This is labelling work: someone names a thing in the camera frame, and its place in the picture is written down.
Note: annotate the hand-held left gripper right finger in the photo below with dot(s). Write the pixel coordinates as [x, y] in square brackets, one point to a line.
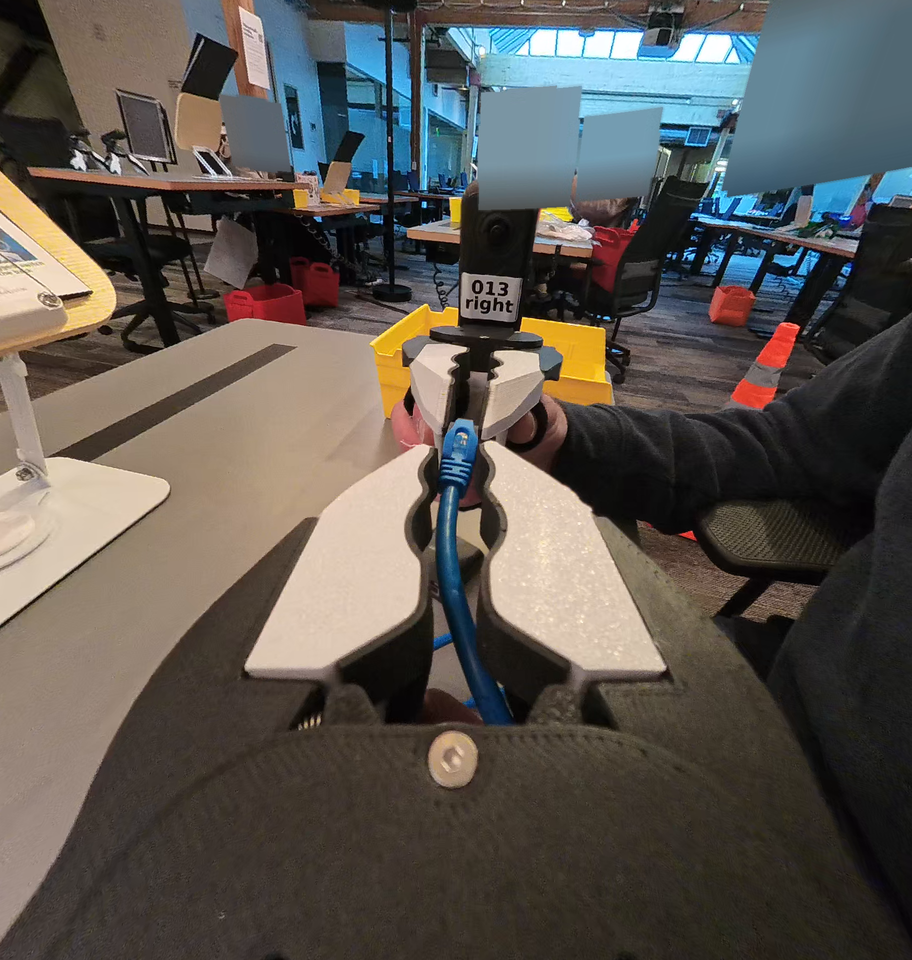
[569, 578]

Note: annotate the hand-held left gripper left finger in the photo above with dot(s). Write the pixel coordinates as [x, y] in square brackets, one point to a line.
[341, 570]

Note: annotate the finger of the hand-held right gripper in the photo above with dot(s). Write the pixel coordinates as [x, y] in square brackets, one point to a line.
[518, 389]
[433, 388]

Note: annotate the person's right forearm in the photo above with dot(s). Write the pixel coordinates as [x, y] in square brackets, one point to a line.
[723, 449]

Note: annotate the person's right hand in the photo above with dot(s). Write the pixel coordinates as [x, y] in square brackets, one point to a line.
[553, 445]

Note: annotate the yellow plastic bin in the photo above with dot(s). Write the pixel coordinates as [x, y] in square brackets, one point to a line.
[575, 374]

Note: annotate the light wooden work table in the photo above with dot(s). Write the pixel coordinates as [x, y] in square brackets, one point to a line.
[433, 232]

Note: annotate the red bag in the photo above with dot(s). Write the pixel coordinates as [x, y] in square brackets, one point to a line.
[610, 256]

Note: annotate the black pole stand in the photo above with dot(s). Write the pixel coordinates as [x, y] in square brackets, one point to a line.
[388, 152]

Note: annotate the red storage bin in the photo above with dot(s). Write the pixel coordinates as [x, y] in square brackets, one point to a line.
[318, 283]
[263, 306]

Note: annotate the orange fabric bin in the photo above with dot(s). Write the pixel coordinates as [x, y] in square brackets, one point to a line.
[729, 306]

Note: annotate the hanging white paper sheet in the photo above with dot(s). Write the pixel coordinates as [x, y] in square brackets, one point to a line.
[231, 256]

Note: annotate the orange traffic cone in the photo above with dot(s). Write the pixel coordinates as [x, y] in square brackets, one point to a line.
[762, 373]

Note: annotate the white stand with wooden board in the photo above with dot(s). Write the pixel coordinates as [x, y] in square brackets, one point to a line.
[97, 511]

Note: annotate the ceiling projector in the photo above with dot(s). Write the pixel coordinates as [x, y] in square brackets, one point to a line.
[668, 34]

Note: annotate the long wooden work table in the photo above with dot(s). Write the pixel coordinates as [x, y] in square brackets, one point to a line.
[785, 237]

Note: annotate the white notice sheet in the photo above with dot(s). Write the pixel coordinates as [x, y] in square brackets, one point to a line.
[252, 47]

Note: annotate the person's torso in dark sweater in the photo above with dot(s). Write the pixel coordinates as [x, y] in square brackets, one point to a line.
[877, 675]

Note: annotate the wooden document stand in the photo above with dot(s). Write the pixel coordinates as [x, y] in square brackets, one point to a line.
[197, 111]

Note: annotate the wooden table with black legs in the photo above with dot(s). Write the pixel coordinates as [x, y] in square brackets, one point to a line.
[163, 180]

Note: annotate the framed tablet on stand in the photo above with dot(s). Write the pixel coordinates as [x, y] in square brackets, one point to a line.
[145, 126]

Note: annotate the printed booklet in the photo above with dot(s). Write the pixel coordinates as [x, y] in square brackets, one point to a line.
[12, 246]

